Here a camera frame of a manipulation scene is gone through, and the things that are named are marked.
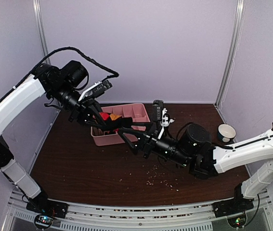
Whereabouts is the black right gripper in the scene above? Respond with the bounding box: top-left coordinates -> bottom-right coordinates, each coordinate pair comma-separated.
117,122 -> 192,168

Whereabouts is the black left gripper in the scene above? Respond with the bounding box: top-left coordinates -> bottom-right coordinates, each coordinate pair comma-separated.
49,82 -> 109,129

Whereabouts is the black red argyle sock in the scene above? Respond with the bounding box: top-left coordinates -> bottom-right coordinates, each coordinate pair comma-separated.
99,112 -> 133,131

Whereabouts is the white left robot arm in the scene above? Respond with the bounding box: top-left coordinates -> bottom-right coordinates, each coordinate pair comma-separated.
0,61 -> 112,214

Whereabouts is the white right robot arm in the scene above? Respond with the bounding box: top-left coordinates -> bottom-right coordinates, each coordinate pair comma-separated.
118,100 -> 273,213

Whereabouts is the white dark blue cup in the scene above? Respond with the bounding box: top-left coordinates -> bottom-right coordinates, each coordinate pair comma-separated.
217,124 -> 236,143

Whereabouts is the pink divided organizer tray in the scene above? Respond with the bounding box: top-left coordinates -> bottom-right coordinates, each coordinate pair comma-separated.
91,103 -> 150,146

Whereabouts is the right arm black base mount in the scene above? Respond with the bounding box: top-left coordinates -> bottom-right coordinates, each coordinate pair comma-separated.
212,198 -> 254,218

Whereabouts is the left aluminium frame post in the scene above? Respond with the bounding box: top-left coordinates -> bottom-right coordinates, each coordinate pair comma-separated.
32,0 -> 48,56

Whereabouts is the aluminium frame post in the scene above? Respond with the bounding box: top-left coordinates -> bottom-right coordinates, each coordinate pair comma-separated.
215,0 -> 245,108
32,0 -> 48,56

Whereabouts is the right aluminium frame post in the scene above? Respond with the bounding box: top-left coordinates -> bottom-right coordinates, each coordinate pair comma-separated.
215,0 -> 245,108

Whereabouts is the front aluminium rail base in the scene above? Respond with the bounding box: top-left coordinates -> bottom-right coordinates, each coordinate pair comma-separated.
5,189 -> 273,231

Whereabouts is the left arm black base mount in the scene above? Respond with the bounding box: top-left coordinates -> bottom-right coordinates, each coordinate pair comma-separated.
26,191 -> 68,218

